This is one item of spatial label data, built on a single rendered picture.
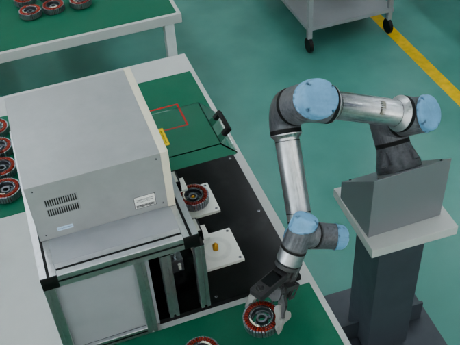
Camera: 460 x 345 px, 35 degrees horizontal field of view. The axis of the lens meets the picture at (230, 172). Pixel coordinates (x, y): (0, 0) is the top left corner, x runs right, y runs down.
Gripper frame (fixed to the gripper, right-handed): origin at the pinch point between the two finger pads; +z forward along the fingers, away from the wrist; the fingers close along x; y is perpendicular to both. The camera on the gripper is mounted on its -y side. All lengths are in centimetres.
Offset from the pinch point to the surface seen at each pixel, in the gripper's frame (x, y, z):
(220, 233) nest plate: 37.0, 17.9, -5.2
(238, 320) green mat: 9.0, 3.1, 6.9
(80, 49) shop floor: 282, 138, 16
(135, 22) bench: 173, 79, -36
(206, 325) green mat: 14.6, -4.1, 11.0
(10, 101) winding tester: 83, -42, -33
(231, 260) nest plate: 25.7, 13.1, -2.4
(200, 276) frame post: 18.9, -9.8, -5.4
